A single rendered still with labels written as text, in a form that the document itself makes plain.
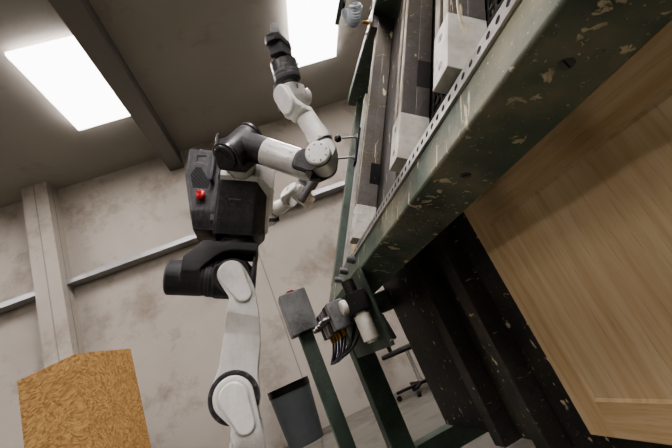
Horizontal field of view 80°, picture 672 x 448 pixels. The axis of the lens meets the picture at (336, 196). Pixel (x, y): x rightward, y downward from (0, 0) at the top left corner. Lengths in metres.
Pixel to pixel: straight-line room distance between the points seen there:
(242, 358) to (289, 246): 4.20
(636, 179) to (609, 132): 0.08
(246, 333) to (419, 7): 1.06
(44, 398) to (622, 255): 3.06
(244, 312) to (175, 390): 4.19
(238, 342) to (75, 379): 1.89
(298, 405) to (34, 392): 2.33
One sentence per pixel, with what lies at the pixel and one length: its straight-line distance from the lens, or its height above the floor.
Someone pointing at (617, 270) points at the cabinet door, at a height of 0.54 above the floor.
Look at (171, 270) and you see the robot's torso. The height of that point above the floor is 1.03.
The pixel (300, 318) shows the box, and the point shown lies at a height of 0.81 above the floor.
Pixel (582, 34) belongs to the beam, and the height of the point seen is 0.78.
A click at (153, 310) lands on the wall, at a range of 5.62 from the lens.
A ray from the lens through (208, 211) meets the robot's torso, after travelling 1.38.
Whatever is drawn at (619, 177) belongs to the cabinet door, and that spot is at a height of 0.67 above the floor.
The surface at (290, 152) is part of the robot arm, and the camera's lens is 1.23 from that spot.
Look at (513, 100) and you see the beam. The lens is 0.56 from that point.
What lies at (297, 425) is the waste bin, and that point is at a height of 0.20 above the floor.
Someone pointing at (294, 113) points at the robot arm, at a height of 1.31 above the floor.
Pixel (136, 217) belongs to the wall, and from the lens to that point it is 6.05.
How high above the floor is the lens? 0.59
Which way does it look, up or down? 20 degrees up
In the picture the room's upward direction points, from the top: 24 degrees counter-clockwise
